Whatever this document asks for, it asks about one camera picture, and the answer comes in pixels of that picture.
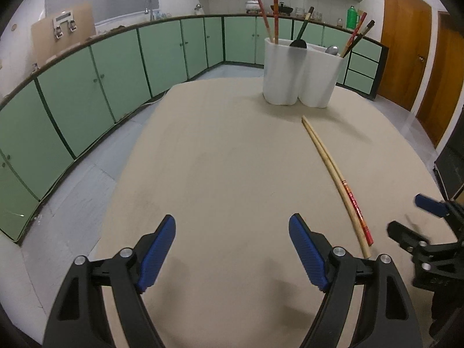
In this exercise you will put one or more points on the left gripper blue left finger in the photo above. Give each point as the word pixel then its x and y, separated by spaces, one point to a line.
pixel 78 317

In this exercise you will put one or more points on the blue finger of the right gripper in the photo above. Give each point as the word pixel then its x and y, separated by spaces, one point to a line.
pixel 434 207
pixel 409 240

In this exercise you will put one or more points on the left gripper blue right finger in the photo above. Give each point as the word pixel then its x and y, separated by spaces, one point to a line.
pixel 386 317

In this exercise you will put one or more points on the red striped bamboo chopstick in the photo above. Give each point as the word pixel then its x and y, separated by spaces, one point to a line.
pixel 357 206

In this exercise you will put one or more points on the tan bamboo chopstick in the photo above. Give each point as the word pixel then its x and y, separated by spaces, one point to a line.
pixel 337 188

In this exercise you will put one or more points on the silver metal spoon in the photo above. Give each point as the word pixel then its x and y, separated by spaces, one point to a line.
pixel 333 50

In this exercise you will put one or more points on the black plastic spoon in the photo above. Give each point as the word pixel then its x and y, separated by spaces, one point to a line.
pixel 298 42

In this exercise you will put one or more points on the red orange patterned chopstick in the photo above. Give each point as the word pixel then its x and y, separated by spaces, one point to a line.
pixel 265 20

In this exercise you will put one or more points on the black chopstick silver band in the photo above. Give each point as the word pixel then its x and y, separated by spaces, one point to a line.
pixel 358 38

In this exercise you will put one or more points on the red orange star chopstick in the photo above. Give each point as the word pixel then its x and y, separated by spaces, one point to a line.
pixel 276 24

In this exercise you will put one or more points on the green lower kitchen cabinets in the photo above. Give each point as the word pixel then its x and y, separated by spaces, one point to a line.
pixel 61 111

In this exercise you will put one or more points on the silver kitchen faucet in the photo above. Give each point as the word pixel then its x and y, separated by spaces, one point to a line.
pixel 149 10

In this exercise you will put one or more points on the black appliance panel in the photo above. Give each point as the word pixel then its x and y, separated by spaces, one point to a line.
pixel 449 164

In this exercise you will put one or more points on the brown wooden door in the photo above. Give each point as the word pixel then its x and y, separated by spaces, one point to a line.
pixel 406 31
pixel 445 82

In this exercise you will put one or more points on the white double utensil holder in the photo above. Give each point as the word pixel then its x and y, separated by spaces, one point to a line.
pixel 307 75

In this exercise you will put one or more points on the green thermos flask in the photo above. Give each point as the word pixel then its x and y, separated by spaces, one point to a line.
pixel 352 18

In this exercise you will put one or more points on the black wok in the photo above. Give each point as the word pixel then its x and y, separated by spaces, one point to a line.
pixel 284 10

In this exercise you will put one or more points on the white cooking pot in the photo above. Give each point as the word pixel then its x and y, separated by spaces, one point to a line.
pixel 252 7

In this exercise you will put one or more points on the brown cardboard board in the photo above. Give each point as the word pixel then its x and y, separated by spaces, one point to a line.
pixel 61 31

